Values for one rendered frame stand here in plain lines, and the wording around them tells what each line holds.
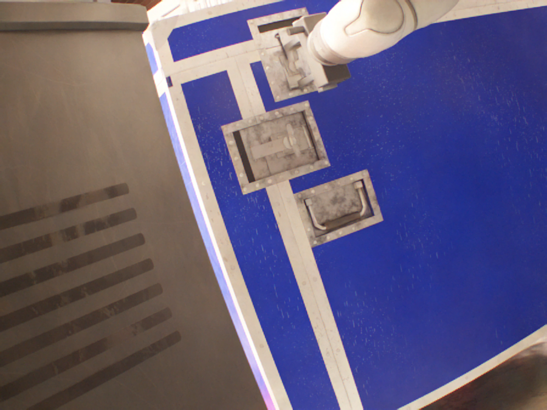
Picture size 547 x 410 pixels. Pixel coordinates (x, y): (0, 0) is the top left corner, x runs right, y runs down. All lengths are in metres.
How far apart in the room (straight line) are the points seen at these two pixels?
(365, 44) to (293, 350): 0.60
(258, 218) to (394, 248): 0.28
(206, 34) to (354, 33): 0.40
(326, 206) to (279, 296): 0.19
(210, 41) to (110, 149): 1.17
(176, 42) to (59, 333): 1.26
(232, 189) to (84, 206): 1.17
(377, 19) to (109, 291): 0.92
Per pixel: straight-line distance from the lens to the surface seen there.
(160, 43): 1.56
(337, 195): 1.62
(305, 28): 1.47
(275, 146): 1.58
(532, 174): 1.86
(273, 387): 1.57
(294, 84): 1.62
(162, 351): 0.40
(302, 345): 1.58
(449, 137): 1.73
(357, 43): 1.29
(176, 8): 5.25
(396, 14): 1.26
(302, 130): 1.61
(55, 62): 0.40
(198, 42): 1.57
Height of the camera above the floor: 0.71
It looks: 1 degrees down
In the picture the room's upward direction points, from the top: 18 degrees counter-clockwise
